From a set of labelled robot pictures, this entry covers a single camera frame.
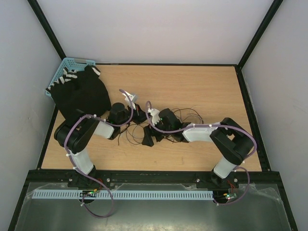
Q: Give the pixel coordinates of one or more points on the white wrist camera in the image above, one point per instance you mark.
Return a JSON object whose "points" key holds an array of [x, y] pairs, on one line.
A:
{"points": [[130, 99], [154, 113]]}

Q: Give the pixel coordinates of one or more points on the right circuit board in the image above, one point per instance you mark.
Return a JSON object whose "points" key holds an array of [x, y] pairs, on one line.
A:
{"points": [[229, 196]]}

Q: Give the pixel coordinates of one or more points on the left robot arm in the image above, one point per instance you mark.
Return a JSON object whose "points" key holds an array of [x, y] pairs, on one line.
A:
{"points": [[75, 133]]}

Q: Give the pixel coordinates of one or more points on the left black frame post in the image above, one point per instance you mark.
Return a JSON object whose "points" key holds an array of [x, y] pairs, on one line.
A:
{"points": [[47, 28]]}

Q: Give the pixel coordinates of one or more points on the right black frame post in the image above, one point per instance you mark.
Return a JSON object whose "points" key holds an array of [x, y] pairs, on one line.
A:
{"points": [[260, 31]]}

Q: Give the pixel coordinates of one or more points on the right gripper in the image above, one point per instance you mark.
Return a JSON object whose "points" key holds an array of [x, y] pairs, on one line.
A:
{"points": [[147, 139]]}

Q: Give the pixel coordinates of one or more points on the black white striped cloth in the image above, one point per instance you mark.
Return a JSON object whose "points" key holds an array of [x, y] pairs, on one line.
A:
{"points": [[89, 71]]}

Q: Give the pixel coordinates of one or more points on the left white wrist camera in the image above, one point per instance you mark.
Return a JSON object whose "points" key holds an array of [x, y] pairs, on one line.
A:
{"points": [[130, 99]]}

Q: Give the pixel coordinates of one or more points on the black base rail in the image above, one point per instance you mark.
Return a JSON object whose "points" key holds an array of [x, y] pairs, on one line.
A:
{"points": [[202, 179]]}

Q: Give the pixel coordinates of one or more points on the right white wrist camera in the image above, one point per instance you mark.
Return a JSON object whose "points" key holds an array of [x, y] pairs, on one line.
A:
{"points": [[154, 113]]}

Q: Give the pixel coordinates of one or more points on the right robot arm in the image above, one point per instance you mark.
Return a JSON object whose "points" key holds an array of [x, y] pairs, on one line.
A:
{"points": [[234, 143]]}

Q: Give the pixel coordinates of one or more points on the circuit board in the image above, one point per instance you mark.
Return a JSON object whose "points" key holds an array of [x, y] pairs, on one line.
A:
{"points": [[88, 193], [229, 196]]}

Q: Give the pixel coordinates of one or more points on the light blue plastic basket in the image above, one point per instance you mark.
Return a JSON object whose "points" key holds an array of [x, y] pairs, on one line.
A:
{"points": [[70, 65]]}

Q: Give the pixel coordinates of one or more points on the light blue slotted cable duct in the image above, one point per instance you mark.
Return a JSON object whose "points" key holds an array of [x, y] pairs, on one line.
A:
{"points": [[126, 195]]}

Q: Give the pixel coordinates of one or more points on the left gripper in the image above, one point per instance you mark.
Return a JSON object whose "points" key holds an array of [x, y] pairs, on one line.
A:
{"points": [[140, 115]]}

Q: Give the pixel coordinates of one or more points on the left circuit board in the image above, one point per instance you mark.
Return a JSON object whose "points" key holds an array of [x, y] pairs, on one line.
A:
{"points": [[88, 193]]}

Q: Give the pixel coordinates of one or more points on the black frame post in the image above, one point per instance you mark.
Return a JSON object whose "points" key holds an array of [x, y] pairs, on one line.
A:
{"points": [[47, 28], [260, 31]]}

